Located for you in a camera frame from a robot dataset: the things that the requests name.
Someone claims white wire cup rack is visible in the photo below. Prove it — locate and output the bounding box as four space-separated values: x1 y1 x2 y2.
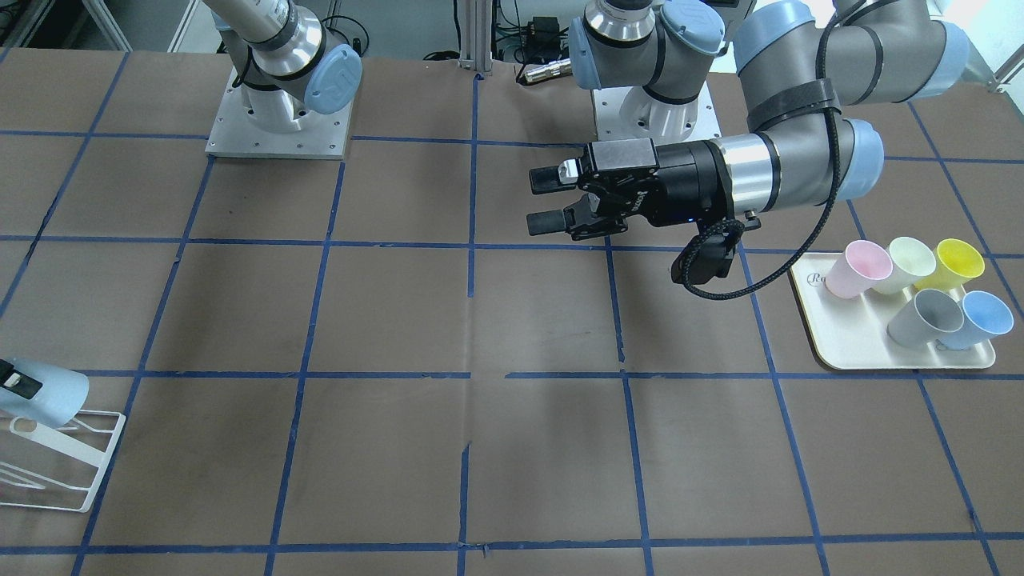
1 410 126 513

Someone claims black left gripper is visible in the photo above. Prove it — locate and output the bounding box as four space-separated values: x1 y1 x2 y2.
526 138 730 241

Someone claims light blue plastic cup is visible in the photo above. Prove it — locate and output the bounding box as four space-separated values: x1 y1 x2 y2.
1 358 89 429

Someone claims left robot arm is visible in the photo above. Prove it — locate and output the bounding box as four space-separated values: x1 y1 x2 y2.
526 1 970 241

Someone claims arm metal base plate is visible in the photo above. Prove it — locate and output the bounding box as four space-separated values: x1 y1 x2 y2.
591 84 722 146
206 70 354 161

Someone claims aluminium frame post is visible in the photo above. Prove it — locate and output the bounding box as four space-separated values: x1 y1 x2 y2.
454 0 496 79

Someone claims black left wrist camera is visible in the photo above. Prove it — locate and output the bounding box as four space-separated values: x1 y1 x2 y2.
670 218 761 286

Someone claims yellow plastic cup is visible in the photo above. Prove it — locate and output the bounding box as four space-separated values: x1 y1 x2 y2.
914 239 986 291

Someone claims pink plastic cup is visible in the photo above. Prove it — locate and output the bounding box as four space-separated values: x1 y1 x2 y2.
824 240 894 299

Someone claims pale green plastic cup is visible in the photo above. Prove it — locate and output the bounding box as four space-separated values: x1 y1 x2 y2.
871 236 937 295

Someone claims cream plastic tray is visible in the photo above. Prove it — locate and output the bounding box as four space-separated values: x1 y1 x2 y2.
790 252 996 370

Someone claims grey plastic cup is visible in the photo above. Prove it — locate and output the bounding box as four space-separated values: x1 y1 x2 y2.
886 288 965 349

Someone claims black braided camera cable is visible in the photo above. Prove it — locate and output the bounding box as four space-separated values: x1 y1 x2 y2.
680 0 885 302

